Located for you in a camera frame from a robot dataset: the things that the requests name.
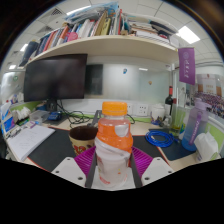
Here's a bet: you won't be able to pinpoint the floral patterned cup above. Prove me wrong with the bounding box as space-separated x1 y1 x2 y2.
68 124 99 157

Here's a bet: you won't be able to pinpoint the group photo poster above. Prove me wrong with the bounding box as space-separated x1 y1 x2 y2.
196 73 224 119

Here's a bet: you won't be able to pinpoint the black tangled cables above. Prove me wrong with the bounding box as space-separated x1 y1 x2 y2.
56 99 101 129

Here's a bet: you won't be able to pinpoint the open white notebook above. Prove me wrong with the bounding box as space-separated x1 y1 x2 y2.
6 124 56 163

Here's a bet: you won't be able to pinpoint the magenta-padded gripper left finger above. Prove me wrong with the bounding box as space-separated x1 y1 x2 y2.
51 145 98 189

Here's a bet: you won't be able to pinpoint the dark blue mouse pad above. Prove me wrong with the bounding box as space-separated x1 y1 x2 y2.
159 139 198 162

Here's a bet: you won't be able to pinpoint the white lidded jar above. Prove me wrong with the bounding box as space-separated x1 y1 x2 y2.
150 104 167 123

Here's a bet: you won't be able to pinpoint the white wall power outlet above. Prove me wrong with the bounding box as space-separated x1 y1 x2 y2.
136 103 150 117
126 103 134 116

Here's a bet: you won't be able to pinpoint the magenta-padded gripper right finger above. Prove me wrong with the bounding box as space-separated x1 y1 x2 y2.
128 145 175 188

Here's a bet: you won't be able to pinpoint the purple translucent water bottle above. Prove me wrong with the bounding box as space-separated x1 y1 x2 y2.
181 97 212 153

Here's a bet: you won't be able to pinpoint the black computer monitor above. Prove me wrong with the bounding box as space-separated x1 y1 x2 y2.
23 53 88 113

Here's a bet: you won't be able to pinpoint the purple hanging banner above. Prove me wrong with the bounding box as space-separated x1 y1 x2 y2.
177 47 197 86

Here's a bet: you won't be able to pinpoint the orange-capped drink bottle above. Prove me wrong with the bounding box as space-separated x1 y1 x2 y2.
94 101 134 189

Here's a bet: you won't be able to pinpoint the coiled blue cable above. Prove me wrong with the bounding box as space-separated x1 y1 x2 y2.
144 129 175 148

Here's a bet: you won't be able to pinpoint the green drinking glass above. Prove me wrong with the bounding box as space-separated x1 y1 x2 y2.
169 106 188 138

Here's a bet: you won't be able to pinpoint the grey metal laptop stand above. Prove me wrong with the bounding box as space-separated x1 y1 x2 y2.
91 109 103 127

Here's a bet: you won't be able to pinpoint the white shelf with books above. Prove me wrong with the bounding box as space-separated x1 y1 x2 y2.
18 1 181 68

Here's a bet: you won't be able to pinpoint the black desk mat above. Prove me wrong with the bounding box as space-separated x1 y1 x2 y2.
27 128 168 173

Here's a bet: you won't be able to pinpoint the clear plastic box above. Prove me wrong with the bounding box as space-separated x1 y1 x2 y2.
29 109 50 124

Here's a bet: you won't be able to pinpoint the blue desk calculator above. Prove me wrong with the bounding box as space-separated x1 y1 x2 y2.
47 110 63 122

